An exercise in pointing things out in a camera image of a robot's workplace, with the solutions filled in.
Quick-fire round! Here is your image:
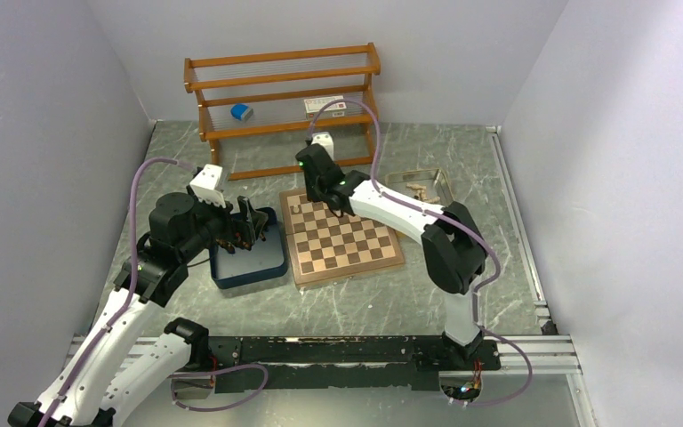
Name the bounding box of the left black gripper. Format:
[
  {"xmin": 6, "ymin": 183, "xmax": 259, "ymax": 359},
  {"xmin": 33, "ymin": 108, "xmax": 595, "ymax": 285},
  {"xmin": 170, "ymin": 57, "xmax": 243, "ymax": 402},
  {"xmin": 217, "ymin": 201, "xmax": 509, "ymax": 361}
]
[{"xmin": 179, "ymin": 183, "xmax": 267, "ymax": 261}]

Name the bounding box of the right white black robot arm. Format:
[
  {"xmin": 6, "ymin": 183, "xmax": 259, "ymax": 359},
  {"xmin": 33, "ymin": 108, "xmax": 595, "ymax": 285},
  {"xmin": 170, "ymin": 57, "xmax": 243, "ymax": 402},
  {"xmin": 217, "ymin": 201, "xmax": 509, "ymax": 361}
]
[{"xmin": 295, "ymin": 144, "xmax": 488, "ymax": 368}]

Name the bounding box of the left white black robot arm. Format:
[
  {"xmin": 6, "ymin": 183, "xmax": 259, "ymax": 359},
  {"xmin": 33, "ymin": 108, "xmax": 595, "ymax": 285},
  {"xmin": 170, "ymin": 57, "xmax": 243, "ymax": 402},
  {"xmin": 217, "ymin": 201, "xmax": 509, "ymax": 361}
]
[{"xmin": 8, "ymin": 191, "xmax": 269, "ymax": 426}]

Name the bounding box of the dark chess pieces pile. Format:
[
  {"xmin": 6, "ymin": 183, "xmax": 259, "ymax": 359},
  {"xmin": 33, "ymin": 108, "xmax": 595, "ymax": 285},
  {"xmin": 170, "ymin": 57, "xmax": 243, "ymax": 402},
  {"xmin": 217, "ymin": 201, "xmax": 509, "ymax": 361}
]
[{"xmin": 217, "ymin": 237, "xmax": 255, "ymax": 254}]

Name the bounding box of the wooden chess board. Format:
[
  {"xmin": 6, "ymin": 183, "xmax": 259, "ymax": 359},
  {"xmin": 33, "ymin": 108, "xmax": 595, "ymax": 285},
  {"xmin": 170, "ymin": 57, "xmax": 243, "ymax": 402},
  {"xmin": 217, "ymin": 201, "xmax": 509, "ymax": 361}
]
[{"xmin": 279, "ymin": 189, "xmax": 405, "ymax": 288}]

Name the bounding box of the blue metal tin tray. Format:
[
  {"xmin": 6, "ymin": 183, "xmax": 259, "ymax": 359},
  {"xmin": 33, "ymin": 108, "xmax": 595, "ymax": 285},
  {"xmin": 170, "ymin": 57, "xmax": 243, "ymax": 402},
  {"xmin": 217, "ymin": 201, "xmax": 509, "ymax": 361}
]
[{"xmin": 209, "ymin": 206, "xmax": 290, "ymax": 290}]

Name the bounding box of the white red card box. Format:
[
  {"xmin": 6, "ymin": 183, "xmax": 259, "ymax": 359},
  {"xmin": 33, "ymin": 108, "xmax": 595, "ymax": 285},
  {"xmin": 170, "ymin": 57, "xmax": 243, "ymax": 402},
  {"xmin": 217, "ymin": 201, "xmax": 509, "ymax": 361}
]
[{"xmin": 302, "ymin": 95, "xmax": 347, "ymax": 120}]

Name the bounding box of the wooden two-tier shelf rack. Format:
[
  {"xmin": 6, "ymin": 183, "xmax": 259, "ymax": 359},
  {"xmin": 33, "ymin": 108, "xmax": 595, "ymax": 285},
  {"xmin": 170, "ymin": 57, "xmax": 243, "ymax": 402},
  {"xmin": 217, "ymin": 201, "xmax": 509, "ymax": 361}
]
[{"xmin": 183, "ymin": 43, "xmax": 382, "ymax": 166}]

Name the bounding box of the blue eraser block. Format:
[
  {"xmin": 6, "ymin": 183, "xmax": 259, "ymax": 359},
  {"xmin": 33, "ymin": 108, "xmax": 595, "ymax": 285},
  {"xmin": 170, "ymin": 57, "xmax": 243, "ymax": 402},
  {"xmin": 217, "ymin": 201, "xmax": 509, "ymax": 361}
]
[{"xmin": 229, "ymin": 103, "xmax": 253, "ymax": 122}]

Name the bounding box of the gold metal tin tray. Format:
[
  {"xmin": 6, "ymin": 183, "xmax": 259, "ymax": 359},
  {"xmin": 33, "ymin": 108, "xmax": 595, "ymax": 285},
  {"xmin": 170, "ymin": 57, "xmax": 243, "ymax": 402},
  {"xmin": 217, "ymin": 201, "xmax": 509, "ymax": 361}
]
[{"xmin": 384, "ymin": 168, "xmax": 454, "ymax": 206}]

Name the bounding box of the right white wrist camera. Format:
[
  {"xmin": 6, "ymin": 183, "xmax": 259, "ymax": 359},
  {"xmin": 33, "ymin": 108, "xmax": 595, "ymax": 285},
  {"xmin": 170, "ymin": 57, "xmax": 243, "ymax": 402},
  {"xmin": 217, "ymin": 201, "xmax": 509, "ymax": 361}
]
[{"xmin": 311, "ymin": 132, "xmax": 334, "ymax": 160}]

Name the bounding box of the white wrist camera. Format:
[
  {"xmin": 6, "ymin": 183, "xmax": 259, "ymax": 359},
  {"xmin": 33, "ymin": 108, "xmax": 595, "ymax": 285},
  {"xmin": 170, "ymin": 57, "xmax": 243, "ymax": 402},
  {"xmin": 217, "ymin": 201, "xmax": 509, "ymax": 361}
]
[
  {"xmin": 189, "ymin": 164, "xmax": 226, "ymax": 208},
  {"xmin": 311, "ymin": 132, "xmax": 334, "ymax": 160}
]

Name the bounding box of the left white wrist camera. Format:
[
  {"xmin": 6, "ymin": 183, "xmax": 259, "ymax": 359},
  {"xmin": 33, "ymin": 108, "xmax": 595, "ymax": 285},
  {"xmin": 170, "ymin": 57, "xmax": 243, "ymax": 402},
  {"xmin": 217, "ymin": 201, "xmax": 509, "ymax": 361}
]
[{"xmin": 189, "ymin": 164, "xmax": 226, "ymax": 208}]

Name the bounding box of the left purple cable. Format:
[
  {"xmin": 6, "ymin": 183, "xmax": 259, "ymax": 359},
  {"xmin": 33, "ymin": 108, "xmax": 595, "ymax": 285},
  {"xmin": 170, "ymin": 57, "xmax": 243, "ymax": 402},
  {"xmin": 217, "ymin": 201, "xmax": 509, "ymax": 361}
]
[{"xmin": 35, "ymin": 157, "xmax": 198, "ymax": 427}]

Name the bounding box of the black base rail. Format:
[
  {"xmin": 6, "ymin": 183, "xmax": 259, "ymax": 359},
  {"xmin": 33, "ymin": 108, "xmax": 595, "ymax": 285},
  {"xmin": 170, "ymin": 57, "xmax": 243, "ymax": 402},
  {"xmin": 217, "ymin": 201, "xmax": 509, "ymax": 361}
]
[{"xmin": 209, "ymin": 335, "xmax": 502, "ymax": 393}]

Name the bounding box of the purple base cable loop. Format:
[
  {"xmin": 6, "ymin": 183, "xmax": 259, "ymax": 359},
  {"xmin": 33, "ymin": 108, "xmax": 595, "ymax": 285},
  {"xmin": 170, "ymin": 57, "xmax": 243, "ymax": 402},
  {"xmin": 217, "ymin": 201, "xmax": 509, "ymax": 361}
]
[{"xmin": 168, "ymin": 361, "xmax": 270, "ymax": 413}]

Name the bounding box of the aluminium frame rail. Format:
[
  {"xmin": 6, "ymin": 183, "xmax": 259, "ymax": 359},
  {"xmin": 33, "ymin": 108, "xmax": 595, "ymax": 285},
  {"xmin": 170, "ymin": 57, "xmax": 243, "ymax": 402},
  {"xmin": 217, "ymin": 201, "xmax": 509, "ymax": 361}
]
[{"xmin": 486, "ymin": 125, "xmax": 584, "ymax": 378}]

